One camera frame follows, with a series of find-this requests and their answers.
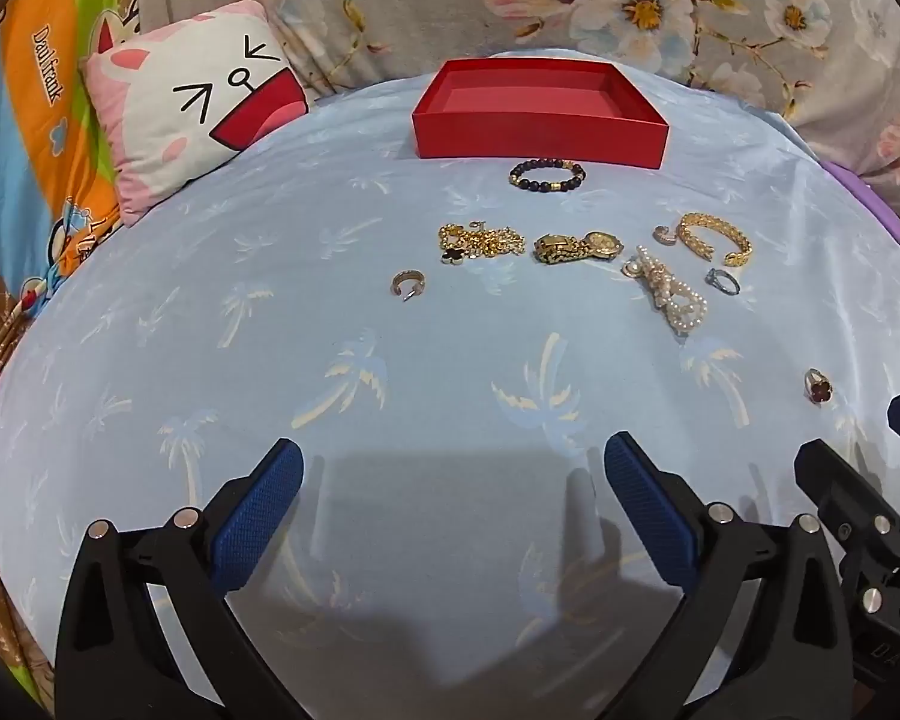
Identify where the red cardboard box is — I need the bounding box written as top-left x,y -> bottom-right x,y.
410,58 -> 671,168

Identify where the colourful cartoon blanket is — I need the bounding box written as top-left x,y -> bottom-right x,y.
0,0 -> 145,293

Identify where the purple flat object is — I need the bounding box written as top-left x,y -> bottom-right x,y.
820,157 -> 900,250

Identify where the gold bangle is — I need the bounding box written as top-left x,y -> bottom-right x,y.
676,213 -> 754,267

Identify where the white cat face pillow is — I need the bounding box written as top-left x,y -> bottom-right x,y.
79,0 -> 310,227

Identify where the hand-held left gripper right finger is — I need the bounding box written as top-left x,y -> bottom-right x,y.
604,431 -> 860,720

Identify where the pearl bracelet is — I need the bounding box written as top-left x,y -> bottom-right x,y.
634,244 -> 709,334

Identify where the dark bead bracelet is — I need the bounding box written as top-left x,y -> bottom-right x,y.
508,157 -> 587,192

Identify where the gold watch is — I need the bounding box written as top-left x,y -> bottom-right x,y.
533,230 -> 624,266

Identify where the light blue palm-print sheet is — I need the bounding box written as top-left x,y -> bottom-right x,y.
0,52 -> 900,720

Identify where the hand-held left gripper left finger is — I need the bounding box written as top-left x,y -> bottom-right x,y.
54,436 -> 323,720

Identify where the gold necklace with black clover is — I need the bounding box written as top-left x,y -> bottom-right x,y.
438,220 -> 527,265

